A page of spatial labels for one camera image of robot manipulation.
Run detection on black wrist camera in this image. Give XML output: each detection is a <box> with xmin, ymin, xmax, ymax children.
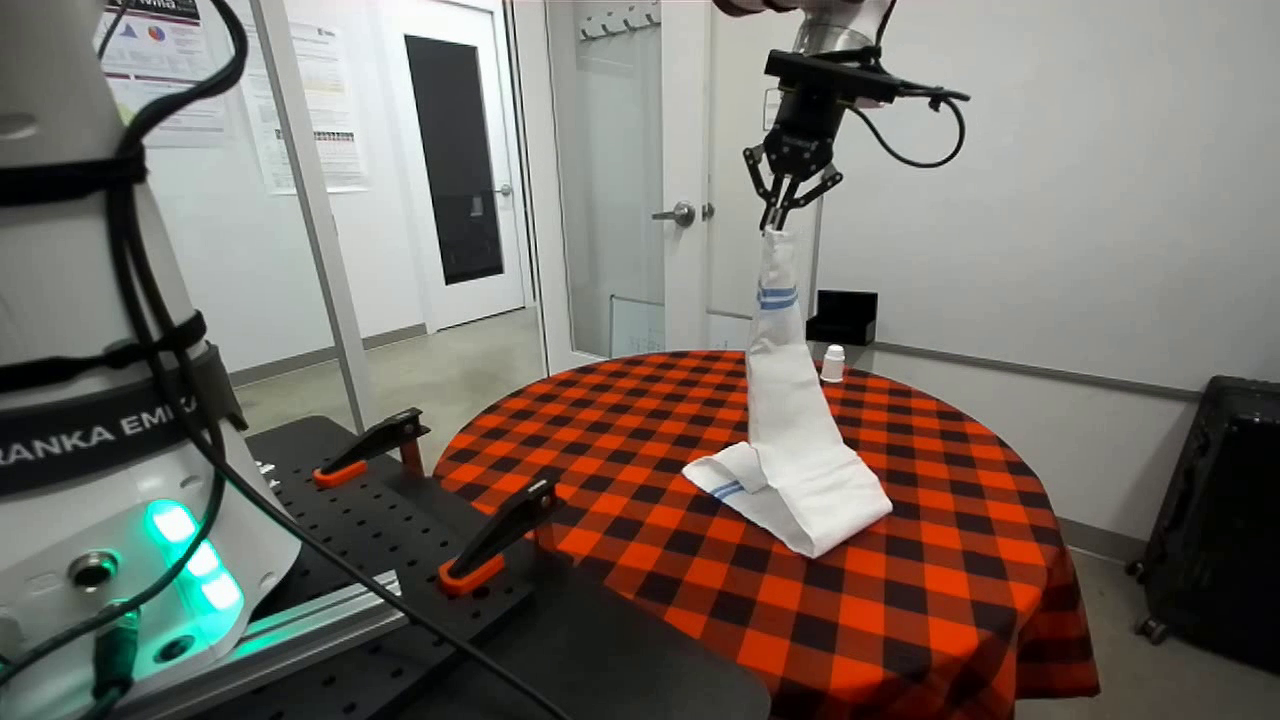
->
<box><xmin>763</xmin><ymin>42</ymin><xmax>940</xmax><ymax>106</ymax></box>

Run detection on wall coat hook rack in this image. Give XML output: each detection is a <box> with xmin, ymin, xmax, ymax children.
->
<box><xmin>578</xmin><ymin>4</ymin><xmax>666</xmax><ymax>42</ymax></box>

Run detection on black perforated breadboard table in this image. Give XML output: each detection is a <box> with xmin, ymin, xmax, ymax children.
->
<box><xmin>195</xmin><ymin>412</ymin><xmax>777</xmax><ymax>720</ymax></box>

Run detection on silver door handle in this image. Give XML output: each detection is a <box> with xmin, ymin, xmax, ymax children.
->
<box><xmin>649</xmin><ymin>196</ymin><xmax>702</xmax><ymax>231</ymax></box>

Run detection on black camera cable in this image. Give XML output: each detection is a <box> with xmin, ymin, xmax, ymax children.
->
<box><xmin>845</xmin><ymin>82</ymin><xmax>978</xmax><ymax>171</ymax></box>

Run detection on white door with handle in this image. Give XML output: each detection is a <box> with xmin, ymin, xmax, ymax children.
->
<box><xmin>551</xmin><ymin>0</ymin><xmax>718</xmax><ymax>359</ymax></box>

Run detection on black wheeled suitcase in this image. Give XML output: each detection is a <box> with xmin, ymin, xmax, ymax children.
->
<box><xmin>1127</xmin><ymin>371</ymin><xmax>1280</xmax><ymax>675</ymax></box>

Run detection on white towel blue stripes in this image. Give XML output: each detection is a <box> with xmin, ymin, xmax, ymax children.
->
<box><xmin>681</xmin><ymin>231</ymin><xmax>897</xmax><ymax>564</ymax></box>

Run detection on orange black checked tablecloth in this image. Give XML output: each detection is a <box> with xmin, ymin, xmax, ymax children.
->
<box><xmin>433</xmin><ymin>347</ymin><xmax>1103</xmax><ymax>720</ymax></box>

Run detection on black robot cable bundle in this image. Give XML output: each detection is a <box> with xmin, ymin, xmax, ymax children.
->
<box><xmin>0</xmin><ymin>0</ymin><xmax>578</xmax><ymax>720</ymax></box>

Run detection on white door dark window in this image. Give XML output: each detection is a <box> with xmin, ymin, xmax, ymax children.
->
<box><xmin>386</xmin><ymin>0</ymin><xmax>534</xmax><ymax>334</ymax></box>

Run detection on black orange spring clamp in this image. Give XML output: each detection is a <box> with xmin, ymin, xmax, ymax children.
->
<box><xmin>311</xmin><ymin>404</ymin><xmax>433</xmax><ymax>493</ymax></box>
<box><xmin>436</xmin><ymin>468</ymin><xmax>565</xmax><ymax>600</ymax></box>

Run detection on black wall tray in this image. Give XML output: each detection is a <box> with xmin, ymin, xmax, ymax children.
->
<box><xmin>806</xmin><ymin>286</ymin><xmax>881</xmax><ymax>351</ymax></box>

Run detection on white wall poster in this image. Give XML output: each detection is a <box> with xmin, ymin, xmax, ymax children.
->
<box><xmin>98</xmin><ymin>0</ymin><xmax>232</xmax><ymax>134</ymax></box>
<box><xmin>281</xmin><ymin>16</ymin><xmax>373</xmax><ymax>196</ymax></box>

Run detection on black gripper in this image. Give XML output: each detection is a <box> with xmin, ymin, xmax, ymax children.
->
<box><xmin>740</xmin><ymin>82</ymin><xmax>850</xmax><ymax>235</ymax></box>

